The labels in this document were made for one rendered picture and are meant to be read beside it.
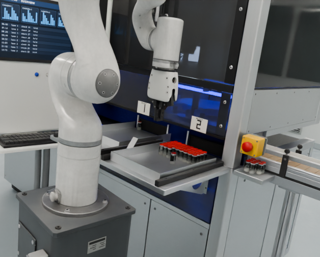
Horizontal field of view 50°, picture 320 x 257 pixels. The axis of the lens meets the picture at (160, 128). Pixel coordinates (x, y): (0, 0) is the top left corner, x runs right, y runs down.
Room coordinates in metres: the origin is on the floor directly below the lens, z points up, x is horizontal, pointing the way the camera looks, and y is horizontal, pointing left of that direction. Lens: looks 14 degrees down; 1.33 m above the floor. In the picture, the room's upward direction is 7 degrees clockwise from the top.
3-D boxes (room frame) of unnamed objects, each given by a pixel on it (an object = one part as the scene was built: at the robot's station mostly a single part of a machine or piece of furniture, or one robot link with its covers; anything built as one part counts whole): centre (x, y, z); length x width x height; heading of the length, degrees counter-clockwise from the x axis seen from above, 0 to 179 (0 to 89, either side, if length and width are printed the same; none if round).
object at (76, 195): (0.92, 0.22, 0.95); 0.19 x 0.19 x 0.18
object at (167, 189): (1.44, 0.07, 0.87); 0.70 x 0.48 x 0.02; 49
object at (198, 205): (2.01, 0.48, 0.73); 1.98 x 0.01 x 0.25; 49
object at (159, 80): (1.14, 0.01, 1.21); 0.10 x 0.08 x 0.11; 49
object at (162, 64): (1.14, 0.01, 1.27); 0.09 x 0.08 x 0.03; 49
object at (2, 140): (1.62, 0.58, 0.82); 0.40 x 0.14 x 0.02; 133
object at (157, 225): (2.38, 0.14, 0.44); 2.06 x 1.00 x 0.88; 49
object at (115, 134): (1.61, 0.15, 0.90); 0.34 x 0.26 x 0.04; 139
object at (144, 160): (1.30, -0.03, 0.90); 0.34 x 0.26 x 0.04; 139
